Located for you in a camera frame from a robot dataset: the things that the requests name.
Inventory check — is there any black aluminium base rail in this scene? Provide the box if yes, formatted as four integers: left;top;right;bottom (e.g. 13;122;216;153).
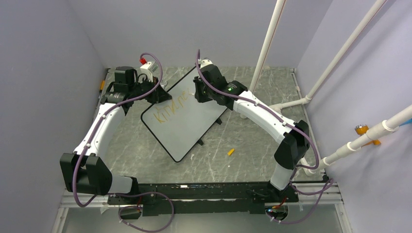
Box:
59;182;343;216

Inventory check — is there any black framed whiteboard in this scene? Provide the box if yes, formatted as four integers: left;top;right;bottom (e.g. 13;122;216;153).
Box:
141;68;226;163

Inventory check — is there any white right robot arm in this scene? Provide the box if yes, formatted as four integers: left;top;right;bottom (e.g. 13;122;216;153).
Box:
193;60;310;201

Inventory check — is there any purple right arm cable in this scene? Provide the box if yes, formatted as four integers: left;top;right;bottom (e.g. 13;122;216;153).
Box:
195;49;334;225

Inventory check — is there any white pvc pipe frame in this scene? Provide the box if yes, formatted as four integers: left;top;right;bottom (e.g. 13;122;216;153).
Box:
248;0;412;177

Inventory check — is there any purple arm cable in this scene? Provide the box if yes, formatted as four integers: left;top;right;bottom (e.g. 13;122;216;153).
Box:
72;53;175;233
195;49;334;225

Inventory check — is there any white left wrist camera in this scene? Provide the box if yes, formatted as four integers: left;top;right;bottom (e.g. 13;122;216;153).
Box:
139;58;159;82

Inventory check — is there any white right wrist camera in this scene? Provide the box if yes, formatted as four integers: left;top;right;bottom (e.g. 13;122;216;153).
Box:
197;58;213;69

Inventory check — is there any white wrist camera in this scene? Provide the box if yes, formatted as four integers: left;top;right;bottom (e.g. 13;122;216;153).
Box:
139;58;159;82
197;58;213;69

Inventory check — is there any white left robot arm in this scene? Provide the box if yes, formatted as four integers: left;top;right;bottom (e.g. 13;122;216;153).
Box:
60;62;172;204

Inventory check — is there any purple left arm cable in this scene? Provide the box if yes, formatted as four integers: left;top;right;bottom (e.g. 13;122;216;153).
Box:
72;53;175;233

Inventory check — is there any yellow handled tool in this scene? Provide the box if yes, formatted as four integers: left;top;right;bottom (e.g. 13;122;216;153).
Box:
99;80;105;93

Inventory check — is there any yellow marker cap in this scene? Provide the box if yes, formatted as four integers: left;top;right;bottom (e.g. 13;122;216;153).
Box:
227;149;235;156

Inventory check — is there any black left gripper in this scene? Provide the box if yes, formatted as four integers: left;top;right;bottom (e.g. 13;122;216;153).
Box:
130;76;172;104

